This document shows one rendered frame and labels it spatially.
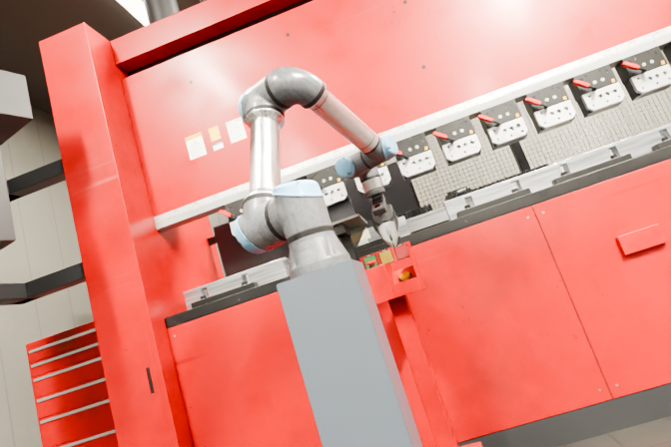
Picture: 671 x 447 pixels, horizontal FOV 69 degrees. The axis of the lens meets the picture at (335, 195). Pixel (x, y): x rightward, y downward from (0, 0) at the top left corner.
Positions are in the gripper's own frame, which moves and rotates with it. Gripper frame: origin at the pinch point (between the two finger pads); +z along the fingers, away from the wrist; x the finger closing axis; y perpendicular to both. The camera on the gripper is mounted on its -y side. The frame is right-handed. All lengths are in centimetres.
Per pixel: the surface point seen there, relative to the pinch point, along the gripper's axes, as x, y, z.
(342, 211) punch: 20.1, 37.7, -21.0
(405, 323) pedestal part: 4.8, -2.5, 26.9
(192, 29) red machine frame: 62, 40, -131
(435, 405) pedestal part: 4, -5, 54
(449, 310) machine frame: -9.5, 21.0, 30.8
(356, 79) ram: -5, 41, -75
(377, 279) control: 8.3, -6.0, 9.7
